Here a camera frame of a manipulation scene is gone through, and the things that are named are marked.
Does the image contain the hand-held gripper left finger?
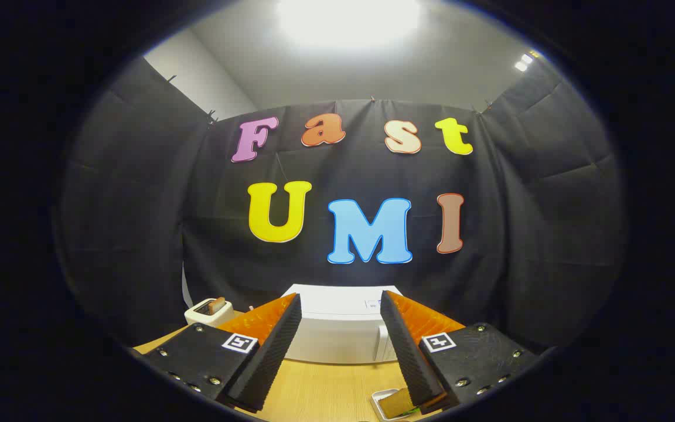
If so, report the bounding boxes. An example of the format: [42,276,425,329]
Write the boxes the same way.
[131,293,303,414]

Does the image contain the brown bread lettuce sandwich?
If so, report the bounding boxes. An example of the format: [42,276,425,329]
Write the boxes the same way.
[381,388,420,419]

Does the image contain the white microwave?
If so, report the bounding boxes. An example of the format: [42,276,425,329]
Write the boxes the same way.
[282,284,405,364]

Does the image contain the white toaster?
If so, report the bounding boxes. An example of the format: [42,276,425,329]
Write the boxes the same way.
[184,297,234,327]

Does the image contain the black backdrop cloth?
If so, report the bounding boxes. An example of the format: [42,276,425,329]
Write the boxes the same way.
[56,56,628,352]

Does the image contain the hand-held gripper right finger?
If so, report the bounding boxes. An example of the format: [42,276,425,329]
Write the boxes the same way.
[380,290,540,416]

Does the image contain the white rectangular plate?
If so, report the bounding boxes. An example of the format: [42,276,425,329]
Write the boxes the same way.
[371,388,414,421]

